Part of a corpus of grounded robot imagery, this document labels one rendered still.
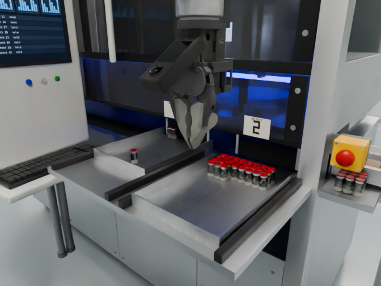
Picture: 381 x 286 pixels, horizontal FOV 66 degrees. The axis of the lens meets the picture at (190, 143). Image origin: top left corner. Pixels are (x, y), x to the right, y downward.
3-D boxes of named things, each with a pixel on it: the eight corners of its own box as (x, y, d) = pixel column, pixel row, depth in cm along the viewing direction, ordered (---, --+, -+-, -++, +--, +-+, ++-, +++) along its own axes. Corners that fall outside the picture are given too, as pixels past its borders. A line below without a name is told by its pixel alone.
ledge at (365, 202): (333, 179, 90) (334, 173, 89) (381, 192, 82) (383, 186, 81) (318, 197, 80) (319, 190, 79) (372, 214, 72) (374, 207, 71)
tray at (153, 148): (163, 134, 125) (163, 126, 124) (213, 147, 110) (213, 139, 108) (94, 158, 101) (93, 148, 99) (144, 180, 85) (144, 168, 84)
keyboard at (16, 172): (84, 146, 133) (84, 141, 132) (105, 152, 126) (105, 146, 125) (-12, 179, 102) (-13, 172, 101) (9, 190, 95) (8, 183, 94)
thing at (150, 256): (132, 166, 306) (126, 81, 276) (348, 255, 182) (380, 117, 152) (34, 206, 233) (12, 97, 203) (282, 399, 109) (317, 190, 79)
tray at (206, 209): (213, 163, 96) (213, 153, 95) (290, 187, 81) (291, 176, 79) (132, 205, 72) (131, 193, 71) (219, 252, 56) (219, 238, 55)
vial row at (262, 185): (214, 171, 90) (215, 156, 89) (268, 189, 79) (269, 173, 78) (210, 173, 89) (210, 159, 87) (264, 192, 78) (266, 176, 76)
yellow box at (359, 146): (336, 157, 80) (341, 132, 78) (365, 164, 76) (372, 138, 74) (328, 166, 75) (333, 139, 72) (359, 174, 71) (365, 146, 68)
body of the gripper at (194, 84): (232, 95, 52) (236, 21, 48) (203, 102, 45) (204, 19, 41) (198, 90, 56) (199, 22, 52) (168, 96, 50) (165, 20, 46)
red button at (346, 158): (337, 160, 74) (340, 146, 73) (354, 164, 72) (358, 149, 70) (333, 165, 71) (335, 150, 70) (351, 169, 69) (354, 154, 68)
